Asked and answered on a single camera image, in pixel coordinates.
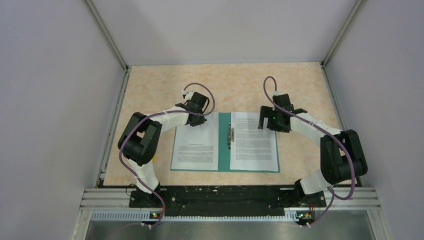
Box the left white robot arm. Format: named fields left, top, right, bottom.
left=118, top=90, right=210, bottom=207

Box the printed paper sheet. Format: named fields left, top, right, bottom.
left=170, top=112, right=219, bottom=171
left=229, top=112, right=280, bottom=173

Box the purple cable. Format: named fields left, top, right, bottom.
left=262, top=76, right=357, bottom=228
left=118, top=82, right=216, bottom=228

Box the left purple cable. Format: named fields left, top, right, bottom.
left=118, top=82, right=216, bottom=228

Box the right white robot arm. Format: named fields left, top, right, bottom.
left=258, top=94, right=368, bottom=206

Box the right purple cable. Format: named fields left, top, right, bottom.
left=262, top=76, right=357, bottom=228

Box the metal folder clip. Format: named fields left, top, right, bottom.
left=227, top=123, right=235, bottom=150

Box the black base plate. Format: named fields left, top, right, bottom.
left=129, top=185, right=327, bottom=217

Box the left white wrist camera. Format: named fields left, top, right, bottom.
left=181, top=90, right=196, bottom=101

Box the grey slotted cable duct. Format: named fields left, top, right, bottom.
left=90, top=210, right=299, bottom=222

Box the aluminium frame rail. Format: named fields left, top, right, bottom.
left=79, top=187, right=381, bottom=210

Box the green file folder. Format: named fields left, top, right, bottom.
left=170, top=111, right=281, bottom=174

